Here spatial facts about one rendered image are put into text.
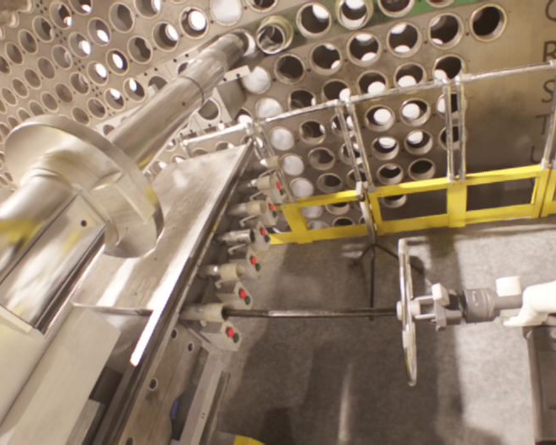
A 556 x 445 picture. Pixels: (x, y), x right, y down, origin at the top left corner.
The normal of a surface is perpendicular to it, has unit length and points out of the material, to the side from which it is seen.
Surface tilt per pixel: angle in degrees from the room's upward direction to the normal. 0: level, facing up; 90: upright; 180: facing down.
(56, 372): 90
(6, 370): 68
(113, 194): 90
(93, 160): 90
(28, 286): 90
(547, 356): 0
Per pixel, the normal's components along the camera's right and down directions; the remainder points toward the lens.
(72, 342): 0.93, -0.12
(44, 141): -0.18, 0.70
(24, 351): 0.73, -0.38
